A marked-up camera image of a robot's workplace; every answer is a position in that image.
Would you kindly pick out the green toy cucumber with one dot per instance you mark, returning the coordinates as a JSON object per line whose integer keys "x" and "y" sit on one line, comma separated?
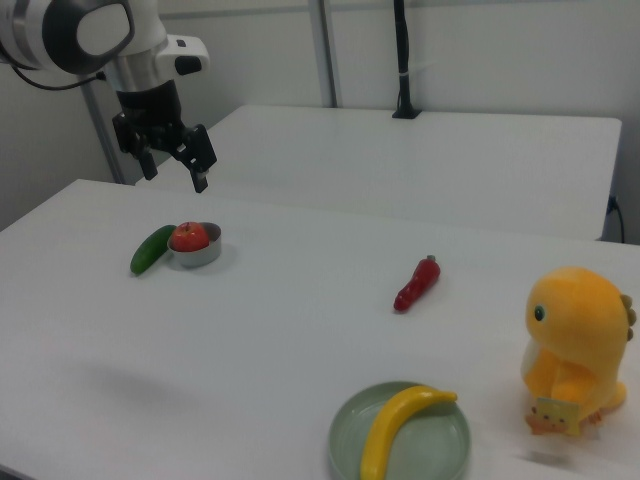
{"x": 150, "y": 250}

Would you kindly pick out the red toy apple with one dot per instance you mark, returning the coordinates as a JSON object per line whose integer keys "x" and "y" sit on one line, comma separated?
{"x": 190, "y": 237}

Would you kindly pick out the red chili pepper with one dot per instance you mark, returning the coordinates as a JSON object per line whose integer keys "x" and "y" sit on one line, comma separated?
{"x": 417, "y": 285}

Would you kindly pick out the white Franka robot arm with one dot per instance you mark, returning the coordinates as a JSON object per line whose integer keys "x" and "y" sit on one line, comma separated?
{"x": 65, "y": 35}

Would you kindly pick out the yellow toy banana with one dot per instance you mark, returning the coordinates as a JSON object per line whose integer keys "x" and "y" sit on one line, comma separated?
{"x": 385, "y": 425}

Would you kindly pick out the black camera stand pole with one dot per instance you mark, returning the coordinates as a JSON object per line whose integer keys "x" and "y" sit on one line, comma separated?
{"x": 402, "y": 50}

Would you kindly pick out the yellow plush dinosaur toy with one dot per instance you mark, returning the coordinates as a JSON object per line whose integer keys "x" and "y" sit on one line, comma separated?
{"x": 570, "y": 320}

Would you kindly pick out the yellow paper plush tag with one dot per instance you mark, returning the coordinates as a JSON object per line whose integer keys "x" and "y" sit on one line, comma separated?
{"x": 552, "y": 415}

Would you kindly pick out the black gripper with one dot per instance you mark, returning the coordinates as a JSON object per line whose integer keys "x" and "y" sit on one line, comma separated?
{"x": 150, "y": 110}

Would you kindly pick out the small metal bowl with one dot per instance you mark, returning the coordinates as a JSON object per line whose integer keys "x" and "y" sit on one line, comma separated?
{"x": 200, "y": 257}

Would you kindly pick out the pale green plastic plate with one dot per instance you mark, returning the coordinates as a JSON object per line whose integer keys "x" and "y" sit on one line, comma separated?
{"x": 430, "y": 440}

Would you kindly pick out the white side table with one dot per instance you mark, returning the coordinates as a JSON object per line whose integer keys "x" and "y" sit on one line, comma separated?
{"x": 400, "y": 165}

